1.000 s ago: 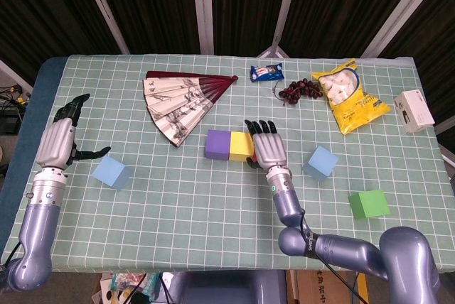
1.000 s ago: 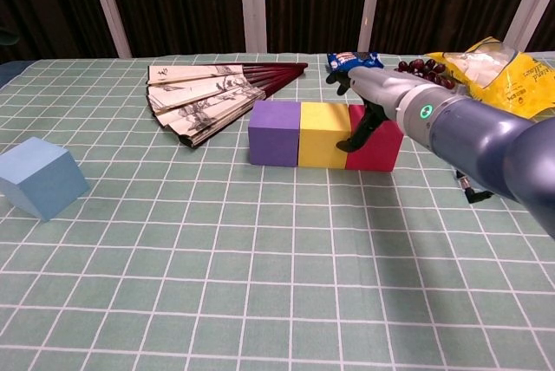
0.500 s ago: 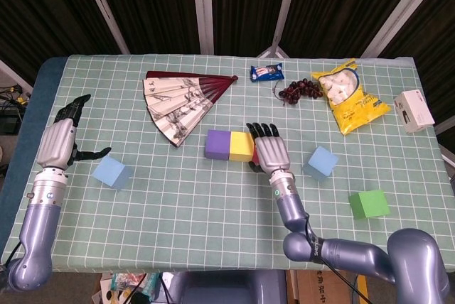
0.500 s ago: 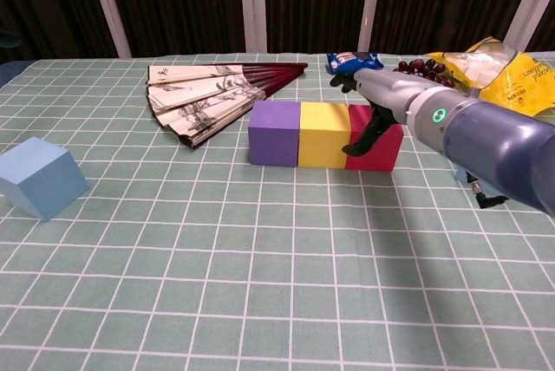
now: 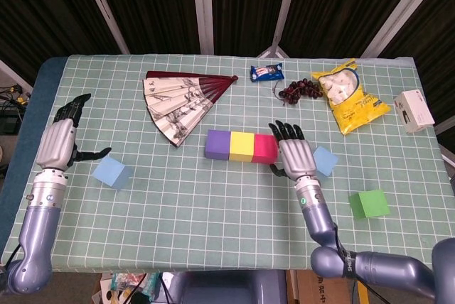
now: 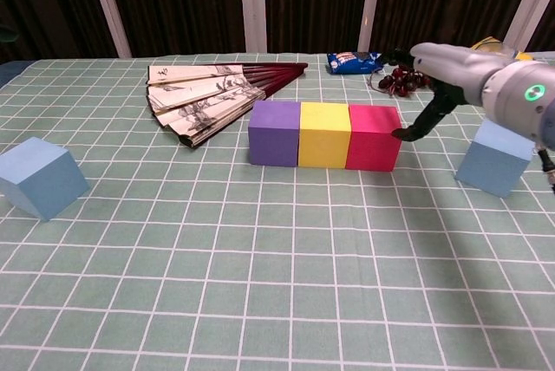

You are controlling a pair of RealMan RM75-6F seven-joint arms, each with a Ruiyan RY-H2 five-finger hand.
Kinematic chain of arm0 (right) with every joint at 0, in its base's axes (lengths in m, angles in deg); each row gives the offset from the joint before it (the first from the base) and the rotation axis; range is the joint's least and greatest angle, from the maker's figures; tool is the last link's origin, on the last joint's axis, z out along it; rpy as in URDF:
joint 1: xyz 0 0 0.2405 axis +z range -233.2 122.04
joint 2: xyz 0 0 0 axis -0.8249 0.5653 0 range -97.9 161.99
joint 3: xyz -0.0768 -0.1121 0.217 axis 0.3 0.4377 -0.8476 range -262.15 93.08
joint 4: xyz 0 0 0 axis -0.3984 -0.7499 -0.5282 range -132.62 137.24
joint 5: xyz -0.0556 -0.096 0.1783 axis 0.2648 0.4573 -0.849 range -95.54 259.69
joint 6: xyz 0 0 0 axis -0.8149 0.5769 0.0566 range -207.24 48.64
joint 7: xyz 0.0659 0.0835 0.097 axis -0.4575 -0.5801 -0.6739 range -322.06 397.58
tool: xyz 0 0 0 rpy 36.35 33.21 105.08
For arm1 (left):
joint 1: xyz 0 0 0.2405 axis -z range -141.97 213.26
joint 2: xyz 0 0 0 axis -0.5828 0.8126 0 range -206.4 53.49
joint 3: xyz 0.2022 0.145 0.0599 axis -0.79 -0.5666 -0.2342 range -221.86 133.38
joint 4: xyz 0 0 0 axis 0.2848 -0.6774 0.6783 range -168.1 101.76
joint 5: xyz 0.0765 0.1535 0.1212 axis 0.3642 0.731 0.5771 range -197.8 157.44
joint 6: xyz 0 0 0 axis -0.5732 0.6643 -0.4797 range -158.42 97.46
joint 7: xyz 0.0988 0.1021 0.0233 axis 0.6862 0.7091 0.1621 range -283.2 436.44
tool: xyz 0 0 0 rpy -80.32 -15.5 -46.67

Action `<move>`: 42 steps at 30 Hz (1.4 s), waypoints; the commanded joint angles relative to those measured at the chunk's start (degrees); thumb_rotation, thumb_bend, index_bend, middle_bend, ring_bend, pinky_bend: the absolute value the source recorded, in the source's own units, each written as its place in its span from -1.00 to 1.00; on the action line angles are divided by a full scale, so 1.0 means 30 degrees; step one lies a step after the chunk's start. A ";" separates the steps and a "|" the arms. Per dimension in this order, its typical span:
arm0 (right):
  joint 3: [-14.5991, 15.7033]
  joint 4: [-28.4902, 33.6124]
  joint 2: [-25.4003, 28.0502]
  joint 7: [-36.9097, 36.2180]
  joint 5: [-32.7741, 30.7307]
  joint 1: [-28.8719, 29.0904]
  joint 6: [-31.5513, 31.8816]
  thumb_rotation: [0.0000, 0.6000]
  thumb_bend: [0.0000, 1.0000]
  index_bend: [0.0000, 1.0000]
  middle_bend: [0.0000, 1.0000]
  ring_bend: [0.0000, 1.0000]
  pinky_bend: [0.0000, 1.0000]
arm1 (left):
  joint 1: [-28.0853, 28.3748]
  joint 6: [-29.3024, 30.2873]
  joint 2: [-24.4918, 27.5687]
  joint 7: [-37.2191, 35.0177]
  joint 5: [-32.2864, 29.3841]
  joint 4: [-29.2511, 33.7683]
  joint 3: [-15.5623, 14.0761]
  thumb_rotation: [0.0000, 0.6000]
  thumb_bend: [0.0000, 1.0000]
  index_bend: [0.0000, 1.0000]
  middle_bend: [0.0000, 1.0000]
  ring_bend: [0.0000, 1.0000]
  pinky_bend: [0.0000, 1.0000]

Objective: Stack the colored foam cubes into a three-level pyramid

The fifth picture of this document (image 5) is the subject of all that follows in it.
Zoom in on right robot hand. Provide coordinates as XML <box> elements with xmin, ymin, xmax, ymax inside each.
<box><xmin>268</xmin><ymin>120</ymin><xmax>318</xmax><ymax>181</ymax></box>

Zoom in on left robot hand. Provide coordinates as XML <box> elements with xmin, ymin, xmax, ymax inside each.
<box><xmin>36</xmin><ymin>93</ymin><xmax>112</xmax><ymax>172</ymax></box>

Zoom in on magenta foam cube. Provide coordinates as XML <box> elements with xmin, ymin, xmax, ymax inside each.
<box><xmin>251</xmin><ymin>134</ymin><xmax>280</xmax><ymax>165</ymax></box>

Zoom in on yellow foam cube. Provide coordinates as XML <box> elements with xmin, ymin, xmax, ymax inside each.
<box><xmin>228</xmin><ymin>131</ymin><xmax>256</xmax><ymax>163</ymax></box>

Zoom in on purple foam cube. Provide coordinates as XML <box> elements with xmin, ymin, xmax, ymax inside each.
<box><xmin>204</xmin><ymin>129</ymin><xmax>232</xmax><ymax>161</ymax></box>

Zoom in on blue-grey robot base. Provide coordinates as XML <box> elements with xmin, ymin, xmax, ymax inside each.
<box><xmin>166</xmin><ymin>270</ymin><xmax>288</xmax><ymax>304</ymax></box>

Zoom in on light blue foam cube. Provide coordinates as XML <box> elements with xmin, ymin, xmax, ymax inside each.
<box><xmin>312</xmin><ymin>146</ymin><xmax>339</xmax><ymax>178</ymax></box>
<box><xmin>91</xmin><ymin>156</ymin><xmax>131</xmax><ymax>191</ymax></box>

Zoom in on dark red grape bunch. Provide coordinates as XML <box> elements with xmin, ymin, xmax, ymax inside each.
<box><xmin>272</xmin><ymin>78</ymin><xmax>324</xmax><ymax>107</ymax></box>

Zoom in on yellow snack bag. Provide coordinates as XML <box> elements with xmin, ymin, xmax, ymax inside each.
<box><xmin>311</xmin><ymin>58</ymin><xmax>392</xmax><ymax>136</ymax></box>

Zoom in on green foam cube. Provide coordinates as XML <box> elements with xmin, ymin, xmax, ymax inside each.
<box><xmin>348</xmin><ymin>189</ymin><xmax>390</xmax><ymax>220</ymax></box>

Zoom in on blue snack packet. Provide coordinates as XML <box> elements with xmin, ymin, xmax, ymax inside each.
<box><xmin>250</xmin><ymin>63</ymin><xmax>286</xmax><ymax>83</ymax></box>

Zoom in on green checked tablecloth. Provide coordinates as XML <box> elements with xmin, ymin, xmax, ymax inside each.
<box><xmin>0</xmin><ymin>54</ymin><xmax>455</xmax><ymax>273</ymax></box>

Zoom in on painted paper folding fan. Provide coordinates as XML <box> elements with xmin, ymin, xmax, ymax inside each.
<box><xmin>142</xmin><ymin>70</ymin><xmax>240</xmax><ymax>148</ymax></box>

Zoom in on white cardboard box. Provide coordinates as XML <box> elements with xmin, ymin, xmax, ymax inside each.
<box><xmin>392</xmin><ymin>89</ymin><xmax>436</xmax><ymax>135</ymax></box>

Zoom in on brown cardboard box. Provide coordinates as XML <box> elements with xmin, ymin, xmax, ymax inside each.
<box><xmin>294</xmin><ymin>270</ymin><xmax>358</xmax><ymax>304</ymax></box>

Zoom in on printed plastic packages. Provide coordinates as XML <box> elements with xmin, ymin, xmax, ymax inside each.
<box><xmin>99</xmin><ymin>271</ymin><xmax>163</xmax><ymax>304</ymax></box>

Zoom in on dark pleated curtain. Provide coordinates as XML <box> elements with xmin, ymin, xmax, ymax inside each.
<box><xmin>0</xmin><ymin>0</ymin><xmax>455</xmax><ymax>131</ymax></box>

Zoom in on tangled coloured cables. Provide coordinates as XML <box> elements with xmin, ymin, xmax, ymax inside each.
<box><xmin>0</xmin><ymin>83</ymin><xmax>31</xmax><ymax>134</ymax></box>

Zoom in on white frame post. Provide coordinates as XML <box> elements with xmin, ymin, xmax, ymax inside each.
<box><xmin>77</xmin><ymin>0</ymin><xmax>131</xmax><ymax>55</ymax></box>
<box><xmin>190</xmin><ymin>0</ymin><xmax>215</xmax><ymax>55</ymax></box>
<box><xmin>360</xmin><ymin>0</ymin><xmax>441</xmax><ymax>59</ymax></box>
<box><xmin>257</xmin><ymin>0</ymin><xmax>303</xmax><ymax>59</ymax></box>
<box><xmin>0</xmin><ymin>58</ymin><xmax>33</xmax><ymax>94</ymax></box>

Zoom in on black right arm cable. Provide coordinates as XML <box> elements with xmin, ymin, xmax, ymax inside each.
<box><xmin>330</xmin><ymin>222</ymin><xmax>392</xmax><ymax>304</ymax></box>

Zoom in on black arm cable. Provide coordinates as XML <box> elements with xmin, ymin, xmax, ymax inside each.
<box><xmin>4</xmin><ymin>242</ymin><xmax>21</xmax><ymax>268</ymax></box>
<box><xmin>330</xmin><ymin>222</ymin><xmax>392</xmax><ymax>304</ymax></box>

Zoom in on black velcro strap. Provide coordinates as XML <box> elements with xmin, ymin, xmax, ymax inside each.
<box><xmin>340</xmin><ymin>250</ymin><xmax>358</xmax><ymax>280</ymax></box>

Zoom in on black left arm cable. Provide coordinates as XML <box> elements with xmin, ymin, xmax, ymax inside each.
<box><xmin>4</xmin><ymin>242</ymin><xmax>21</xmax><ymax>268</ymax></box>

